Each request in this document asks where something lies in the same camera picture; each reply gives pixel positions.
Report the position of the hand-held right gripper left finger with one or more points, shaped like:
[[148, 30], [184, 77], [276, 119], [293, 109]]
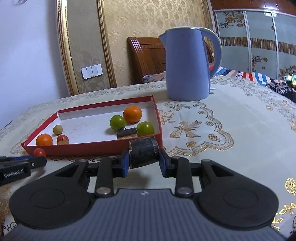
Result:
[[125, 163]]

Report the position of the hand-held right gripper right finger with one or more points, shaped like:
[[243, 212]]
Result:
[[163, 163]]

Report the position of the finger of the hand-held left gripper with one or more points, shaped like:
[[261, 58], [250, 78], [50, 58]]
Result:
[[23, 157], [38, 162]]

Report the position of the red cherry tomato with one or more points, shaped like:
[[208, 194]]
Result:
[[39, 152], [62, 138]]

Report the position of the small orange mandarin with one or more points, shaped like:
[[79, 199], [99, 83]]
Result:
[[44, 140]]

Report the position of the halved dark sugarcane piece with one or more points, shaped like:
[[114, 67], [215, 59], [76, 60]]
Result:
[[126, 132]]

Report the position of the yellow longan fruit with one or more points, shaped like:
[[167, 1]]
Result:
[[63, 142], [57, 129]]

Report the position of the green tomato with stem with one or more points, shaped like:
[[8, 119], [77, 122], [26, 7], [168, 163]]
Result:
[[117, 122]]

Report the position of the large orange mandarin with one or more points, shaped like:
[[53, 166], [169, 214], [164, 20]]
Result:
[[132, 114]]

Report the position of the red cardboard box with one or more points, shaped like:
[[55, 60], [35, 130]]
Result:
[[87, 125]]

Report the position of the cream embroidered tablecloth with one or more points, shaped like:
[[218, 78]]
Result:
[[231, 111]]

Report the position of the floral pillow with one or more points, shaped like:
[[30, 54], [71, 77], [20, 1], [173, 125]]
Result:
[[155, 77]]

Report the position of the blue electric kettle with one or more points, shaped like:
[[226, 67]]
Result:
[[187, 67]]

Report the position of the wooden bed headboard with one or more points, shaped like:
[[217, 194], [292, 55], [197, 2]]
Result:
[[145, 58]]

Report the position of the striped colourful blanket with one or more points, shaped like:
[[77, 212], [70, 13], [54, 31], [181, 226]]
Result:
[[254, 78]]

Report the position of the floral sliding door wardrobe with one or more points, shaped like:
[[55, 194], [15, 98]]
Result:
[[259, 39]]

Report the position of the white light switch panel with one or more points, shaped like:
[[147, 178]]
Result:
[[91, 72]]

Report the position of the gold framed wall panel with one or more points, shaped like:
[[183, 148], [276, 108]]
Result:
[[66, 46]]

